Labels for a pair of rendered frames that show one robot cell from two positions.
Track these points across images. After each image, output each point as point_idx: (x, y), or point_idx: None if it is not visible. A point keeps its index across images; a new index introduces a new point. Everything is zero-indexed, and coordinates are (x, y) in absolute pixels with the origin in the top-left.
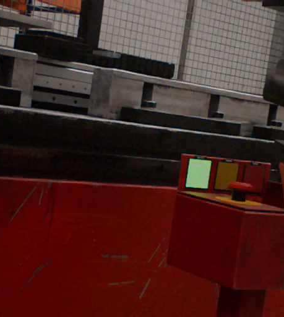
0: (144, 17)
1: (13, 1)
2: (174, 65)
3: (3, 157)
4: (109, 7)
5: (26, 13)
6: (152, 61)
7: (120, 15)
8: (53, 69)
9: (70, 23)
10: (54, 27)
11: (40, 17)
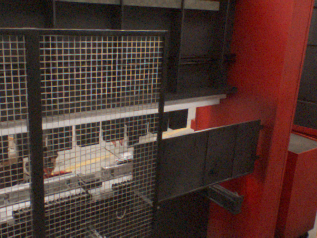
0: None
1: (93, 211)
2: (11, 211)
3: None
4: (19, 223)
5: (85, 218)
6: (28, 207)
7: (8, 229)
8: None
9: (52, 228)
10: (65, 228)
11: (75, 221)
